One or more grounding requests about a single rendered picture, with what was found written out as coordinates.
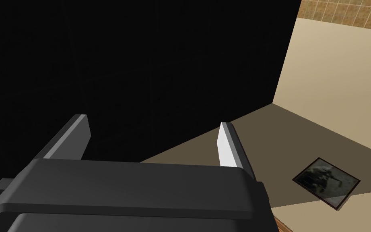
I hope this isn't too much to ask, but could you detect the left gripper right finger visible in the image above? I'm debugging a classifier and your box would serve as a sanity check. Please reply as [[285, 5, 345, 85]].
[[217, 122, 257, 181]]

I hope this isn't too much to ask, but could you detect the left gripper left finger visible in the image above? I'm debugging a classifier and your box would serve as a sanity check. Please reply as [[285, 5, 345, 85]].
[[34, 114, 91, 161]]

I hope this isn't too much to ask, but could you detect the dark framed wall picture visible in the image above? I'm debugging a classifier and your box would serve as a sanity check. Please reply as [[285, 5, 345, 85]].
[[292, 157, 361, 211]]

